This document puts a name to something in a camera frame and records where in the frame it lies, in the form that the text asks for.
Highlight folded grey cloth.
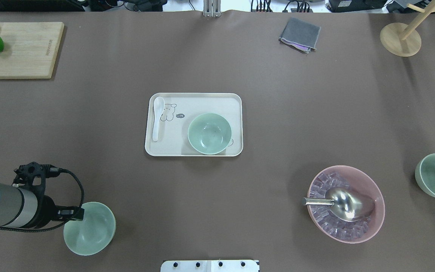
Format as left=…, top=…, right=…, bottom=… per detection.
left=279, top=17, right=321, bottom=54

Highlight green bowl on tray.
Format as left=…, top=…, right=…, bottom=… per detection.
left=187, top=113, right=232, bottom=155

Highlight wooden mug tree stand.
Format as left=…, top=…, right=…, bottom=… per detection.
left=380, top=0, right=435, bottom=57

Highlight clear ice cubes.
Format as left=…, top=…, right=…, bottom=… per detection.
left=309, top=172, right=371, bottom=241

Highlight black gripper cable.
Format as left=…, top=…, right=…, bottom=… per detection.
left=0, top=168, right=85, bottom=232

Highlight pink bowl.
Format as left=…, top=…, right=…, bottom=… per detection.
left=307, top=165, right=385, bottom=243

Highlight bamboo cutting board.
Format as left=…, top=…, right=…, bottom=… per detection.
left=0, top=22, right=64, bottom=79

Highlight cream cartoon serving tray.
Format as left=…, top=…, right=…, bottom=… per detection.
left=145, top=93, right=244, bottom=157

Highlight white ceramic soup spoon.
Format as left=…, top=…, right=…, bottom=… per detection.
left=152, top=96, right=165, bottom=142

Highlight white control box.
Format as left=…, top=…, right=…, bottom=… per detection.
left=160, top=259, right=260, bottom=272

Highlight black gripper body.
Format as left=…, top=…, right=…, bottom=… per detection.
left=12, top=162, right=84, bottom=228

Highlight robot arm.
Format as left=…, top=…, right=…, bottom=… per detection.
left=0, top=162, right=84, bottom=232

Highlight metal ice scoop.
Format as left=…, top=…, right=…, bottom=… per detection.
left=301, top=187, right=375, bottom=222

